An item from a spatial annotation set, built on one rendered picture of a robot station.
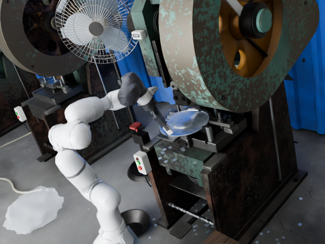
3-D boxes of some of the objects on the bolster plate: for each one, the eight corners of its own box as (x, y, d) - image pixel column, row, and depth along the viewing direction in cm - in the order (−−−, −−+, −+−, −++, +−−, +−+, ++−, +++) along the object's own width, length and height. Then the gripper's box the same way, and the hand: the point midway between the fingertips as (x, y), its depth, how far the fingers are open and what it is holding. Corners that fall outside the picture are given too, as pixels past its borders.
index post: (211, 142, 209) (208, 127, 205) (207, 141, 211) (203, 126, 207) (214, 139, 211) (211, 124, 206) (210, 138, 213) (207, 123, 209)
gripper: (140, 99, 208) (164, 131, 218) (140, 110, 197) (166, 143, 206) (152, 92, 207) (175, 125, 216) (153, 102, 195) (178, 136, 205)
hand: (167, 129), depth 210 cm, fingers closed
